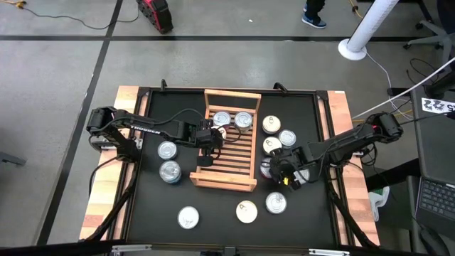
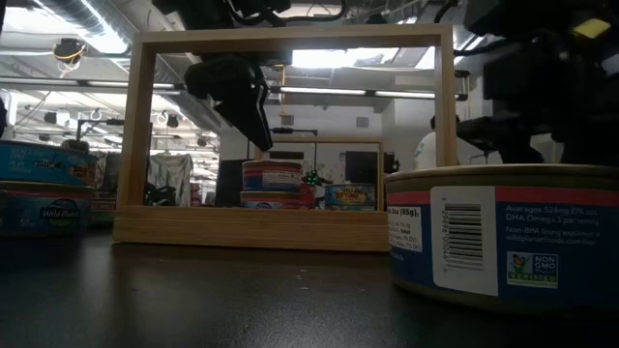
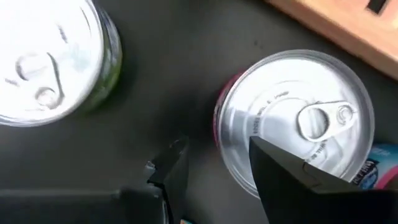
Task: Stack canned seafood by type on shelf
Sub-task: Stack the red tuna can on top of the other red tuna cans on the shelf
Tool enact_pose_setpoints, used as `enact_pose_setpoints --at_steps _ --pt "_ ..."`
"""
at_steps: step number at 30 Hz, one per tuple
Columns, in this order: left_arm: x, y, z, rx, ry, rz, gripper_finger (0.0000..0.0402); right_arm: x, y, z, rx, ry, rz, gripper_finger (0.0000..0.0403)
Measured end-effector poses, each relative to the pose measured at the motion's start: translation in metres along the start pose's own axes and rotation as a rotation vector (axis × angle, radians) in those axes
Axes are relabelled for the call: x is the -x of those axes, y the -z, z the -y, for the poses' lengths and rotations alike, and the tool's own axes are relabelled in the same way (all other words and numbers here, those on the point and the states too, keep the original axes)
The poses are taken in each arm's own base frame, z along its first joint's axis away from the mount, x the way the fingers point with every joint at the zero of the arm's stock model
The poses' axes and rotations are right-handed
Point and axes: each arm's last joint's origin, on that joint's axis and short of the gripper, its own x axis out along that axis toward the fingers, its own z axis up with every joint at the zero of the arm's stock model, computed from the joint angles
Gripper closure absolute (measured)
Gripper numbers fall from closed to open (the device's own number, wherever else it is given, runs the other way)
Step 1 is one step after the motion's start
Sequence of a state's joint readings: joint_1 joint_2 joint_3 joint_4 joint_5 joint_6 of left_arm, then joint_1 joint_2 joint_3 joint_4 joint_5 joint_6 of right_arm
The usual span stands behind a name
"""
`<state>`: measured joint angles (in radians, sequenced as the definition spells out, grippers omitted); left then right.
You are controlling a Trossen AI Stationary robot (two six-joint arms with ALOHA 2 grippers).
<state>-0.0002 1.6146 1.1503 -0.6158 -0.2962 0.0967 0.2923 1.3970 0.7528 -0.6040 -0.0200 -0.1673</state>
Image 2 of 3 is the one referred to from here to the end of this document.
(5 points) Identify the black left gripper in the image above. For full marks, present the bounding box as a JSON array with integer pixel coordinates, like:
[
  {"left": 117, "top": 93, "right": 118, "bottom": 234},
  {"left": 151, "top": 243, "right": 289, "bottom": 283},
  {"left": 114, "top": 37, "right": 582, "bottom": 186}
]
[{"left": 183, "top": 53, "right": 275, "bottom": 153}]

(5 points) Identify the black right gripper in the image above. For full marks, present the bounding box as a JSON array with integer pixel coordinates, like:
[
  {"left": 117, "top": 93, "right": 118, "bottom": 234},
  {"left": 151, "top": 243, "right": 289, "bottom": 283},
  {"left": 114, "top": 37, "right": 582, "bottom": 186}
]
[{"left": 457, "top": 28, "right": 619, "bottom": 165}]

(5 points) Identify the gold lid tuna can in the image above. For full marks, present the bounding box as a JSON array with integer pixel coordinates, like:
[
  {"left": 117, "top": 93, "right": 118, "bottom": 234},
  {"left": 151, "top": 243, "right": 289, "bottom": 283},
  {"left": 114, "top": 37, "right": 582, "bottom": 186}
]
[{"left": 241, "top": 159, "right": 305, "bottom": 193}]

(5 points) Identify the white lid tuna can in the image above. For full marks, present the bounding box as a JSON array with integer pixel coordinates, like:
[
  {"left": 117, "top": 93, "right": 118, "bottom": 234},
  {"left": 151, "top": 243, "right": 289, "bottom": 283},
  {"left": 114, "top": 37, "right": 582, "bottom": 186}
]
[{"left": 385, "top": 162, "right": 619, "bottom": 318}]

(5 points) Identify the pink salmon can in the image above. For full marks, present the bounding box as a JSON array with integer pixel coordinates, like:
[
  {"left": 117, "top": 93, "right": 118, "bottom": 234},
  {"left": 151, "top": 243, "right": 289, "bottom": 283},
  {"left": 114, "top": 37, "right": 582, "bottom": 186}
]
[{"left": 299, "top": 182, "right": 317, "bottom": 211}]

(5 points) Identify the wooden slatted shelf rack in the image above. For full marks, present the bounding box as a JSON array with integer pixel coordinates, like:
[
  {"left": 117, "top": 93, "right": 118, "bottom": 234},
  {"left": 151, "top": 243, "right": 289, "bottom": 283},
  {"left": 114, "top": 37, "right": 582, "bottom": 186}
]
[{"left": 111, "top": 23, "right": 459, "bottom": 253}]

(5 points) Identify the teal blue tuna can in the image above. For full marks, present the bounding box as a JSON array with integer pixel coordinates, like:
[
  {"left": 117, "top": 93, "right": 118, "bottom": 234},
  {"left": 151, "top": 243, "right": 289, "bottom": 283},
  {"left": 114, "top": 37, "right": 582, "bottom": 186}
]
[
  {"left": 0, "top": 138, "right": 100, "bottom": 186},
  {"left": 323, "top": 183, "right": 377, "bottom": 212}
]

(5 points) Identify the blue Wild Planet can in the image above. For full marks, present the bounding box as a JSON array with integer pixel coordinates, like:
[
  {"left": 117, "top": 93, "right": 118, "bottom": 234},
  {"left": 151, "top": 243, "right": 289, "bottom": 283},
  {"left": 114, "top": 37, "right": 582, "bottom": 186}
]
[{"left": 0, "top": 181, "right": 95, "bottom": 238}]

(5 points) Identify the black light bar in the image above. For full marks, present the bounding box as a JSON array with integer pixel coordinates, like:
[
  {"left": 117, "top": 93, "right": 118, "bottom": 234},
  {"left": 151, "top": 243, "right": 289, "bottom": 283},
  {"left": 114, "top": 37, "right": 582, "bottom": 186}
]
[{"left": 270, "top": 126, "right": 319, "bottom": 136}]

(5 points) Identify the person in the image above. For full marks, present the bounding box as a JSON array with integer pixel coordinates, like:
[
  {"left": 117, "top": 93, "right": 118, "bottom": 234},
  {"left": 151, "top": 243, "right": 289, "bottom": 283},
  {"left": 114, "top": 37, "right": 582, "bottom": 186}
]
[
  {"left": 302, "top": 168, "right": 335, "bottom": 188},
  {"left": 413, "top": 114, "right": 460, "bottom": 171}
]

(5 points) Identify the grey hanging cloth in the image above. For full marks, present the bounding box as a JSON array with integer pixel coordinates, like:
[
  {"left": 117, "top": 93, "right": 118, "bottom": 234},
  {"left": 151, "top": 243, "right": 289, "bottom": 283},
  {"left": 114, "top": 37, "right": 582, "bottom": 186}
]
[{"left": 147, "top": 153, "right": 194, "bottom": 207}]

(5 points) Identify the long ceiling tube light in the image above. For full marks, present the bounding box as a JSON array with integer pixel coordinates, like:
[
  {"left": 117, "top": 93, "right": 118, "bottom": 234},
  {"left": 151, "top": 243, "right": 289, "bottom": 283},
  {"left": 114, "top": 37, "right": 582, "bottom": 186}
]
[
  {"left": 0, "top": 76, "right": 176, "bottom": 91},
  {"left": 270, "top": 84, "right": 468, "bottom": 101}
]

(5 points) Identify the black metal gantry frame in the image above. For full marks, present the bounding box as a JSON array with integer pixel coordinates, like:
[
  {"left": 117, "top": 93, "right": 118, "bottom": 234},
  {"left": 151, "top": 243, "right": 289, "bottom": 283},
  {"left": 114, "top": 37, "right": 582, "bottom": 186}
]
[{"left": 74, "top": 118, "right": 122, "bottom": 146}]

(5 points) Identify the black ceiling cable reel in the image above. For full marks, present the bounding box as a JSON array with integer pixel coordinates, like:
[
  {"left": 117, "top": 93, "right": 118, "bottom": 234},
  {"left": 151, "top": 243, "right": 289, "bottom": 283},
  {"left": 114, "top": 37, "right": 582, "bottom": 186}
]
[{"left": 51, "top": 37, "right": 87, "bottom": 67}]

